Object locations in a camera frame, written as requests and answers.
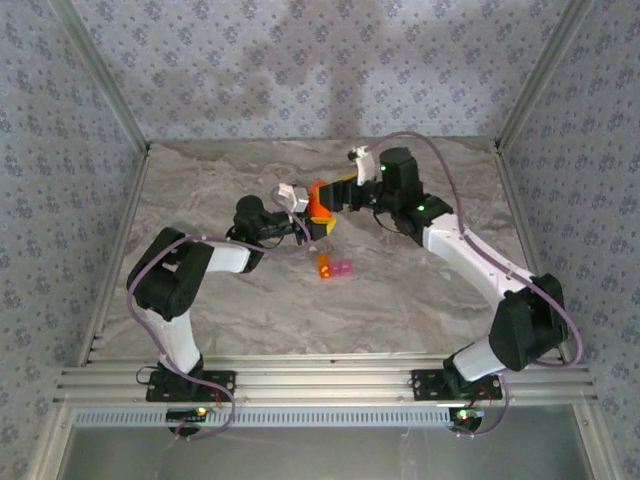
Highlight orange pill bottle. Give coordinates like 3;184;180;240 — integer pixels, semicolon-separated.
307;181;337;225

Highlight left circuit board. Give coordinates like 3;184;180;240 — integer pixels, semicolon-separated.
166;407;209;422

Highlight circuit board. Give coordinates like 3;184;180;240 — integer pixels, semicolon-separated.
449;407;486;434
166;407;209;422

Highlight right circuit board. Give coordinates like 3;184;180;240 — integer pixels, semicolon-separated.
449;407;486;434

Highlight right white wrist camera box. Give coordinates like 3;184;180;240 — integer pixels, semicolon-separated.
347;145;376;186

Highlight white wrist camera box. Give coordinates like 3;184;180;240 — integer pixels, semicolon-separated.
347;145;376;186
272;183;311;214

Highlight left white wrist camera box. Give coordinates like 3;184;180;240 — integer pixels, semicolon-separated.
272;183;311;214

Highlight aluminium table side rail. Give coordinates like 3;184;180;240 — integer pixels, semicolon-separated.
494;142;574;366
77;142;154;369

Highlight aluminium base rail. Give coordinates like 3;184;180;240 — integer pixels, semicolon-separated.
52;349;599;407

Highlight aluminium frame post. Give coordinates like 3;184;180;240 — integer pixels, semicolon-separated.
47;0;154;151
494;0;599;151

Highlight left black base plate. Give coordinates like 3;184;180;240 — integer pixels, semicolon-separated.
145;368;237;403

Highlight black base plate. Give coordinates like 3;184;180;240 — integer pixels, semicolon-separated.
145;368;237;403
410;368;503;402

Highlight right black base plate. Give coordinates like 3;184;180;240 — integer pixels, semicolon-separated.
410;368;503;402

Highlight grey slotted cable duct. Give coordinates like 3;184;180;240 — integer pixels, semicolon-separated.
74;405;454;429

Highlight aluminium frame leg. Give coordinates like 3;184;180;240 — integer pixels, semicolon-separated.
572;404;617;480
34;404;76;480

